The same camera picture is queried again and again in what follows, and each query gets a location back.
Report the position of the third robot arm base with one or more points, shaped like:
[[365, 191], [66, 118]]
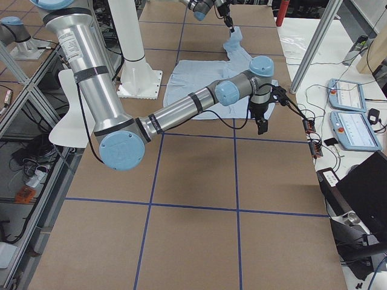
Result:
[[13, 31]]

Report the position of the grey aluminium frame post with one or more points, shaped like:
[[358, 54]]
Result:
[[316, 40]]

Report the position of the black laptop computer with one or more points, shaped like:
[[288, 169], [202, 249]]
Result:
[[364, 189]]

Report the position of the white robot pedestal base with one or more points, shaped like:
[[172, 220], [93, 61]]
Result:
[[138, 79]]

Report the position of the lower blue teach pendant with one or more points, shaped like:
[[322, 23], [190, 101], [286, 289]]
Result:
[[353, 131]]

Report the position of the clear plastic bag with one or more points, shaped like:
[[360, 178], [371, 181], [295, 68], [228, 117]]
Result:
[[294, 47]]

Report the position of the upper blue teach pendant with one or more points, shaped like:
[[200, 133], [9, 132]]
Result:
[[346, 95]]

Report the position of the blue teach pendant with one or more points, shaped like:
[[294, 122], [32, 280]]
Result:
[[353, 131], [346, 95]]

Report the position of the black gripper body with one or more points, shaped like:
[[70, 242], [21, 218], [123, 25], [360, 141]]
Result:
[[224, 9], [257, 109]]

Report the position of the light blue button-up shirt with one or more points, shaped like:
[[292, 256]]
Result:
[[191, 75]]

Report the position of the black labelled box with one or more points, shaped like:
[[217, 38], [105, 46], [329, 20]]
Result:
[[327, 181]]

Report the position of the white paper sheet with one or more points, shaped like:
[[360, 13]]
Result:
[[70, 130]]

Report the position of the red cylinder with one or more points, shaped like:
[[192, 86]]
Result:
[[282, 12]]

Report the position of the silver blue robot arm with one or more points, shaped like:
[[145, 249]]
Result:
[[127, 102], [200, 10]]

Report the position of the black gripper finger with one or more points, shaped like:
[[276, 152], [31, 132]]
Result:
[[230, 25], [262, 126]]

